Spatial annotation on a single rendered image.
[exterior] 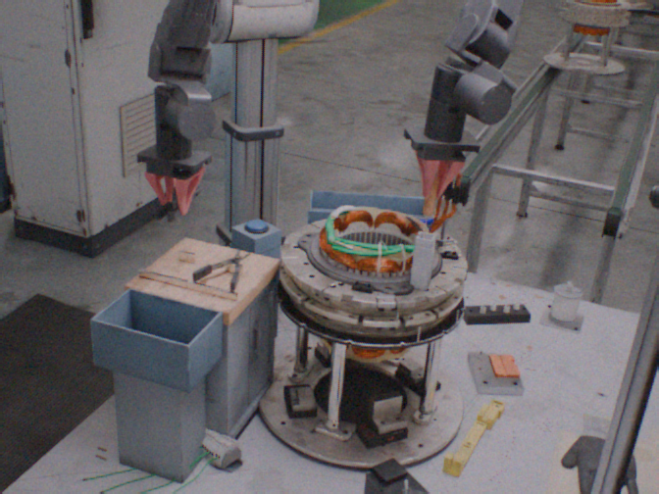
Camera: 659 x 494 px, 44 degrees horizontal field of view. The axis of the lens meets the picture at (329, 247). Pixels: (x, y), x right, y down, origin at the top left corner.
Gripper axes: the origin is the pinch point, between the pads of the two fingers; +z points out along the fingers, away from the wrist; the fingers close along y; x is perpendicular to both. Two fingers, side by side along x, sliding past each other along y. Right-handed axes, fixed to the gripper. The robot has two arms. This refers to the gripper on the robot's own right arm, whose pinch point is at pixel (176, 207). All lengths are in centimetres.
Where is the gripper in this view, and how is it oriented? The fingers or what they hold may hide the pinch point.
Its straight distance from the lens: 135.1
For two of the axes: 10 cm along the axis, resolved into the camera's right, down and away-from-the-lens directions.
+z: -0.6, 9.0, 4.3
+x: 3.3, -3.9, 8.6
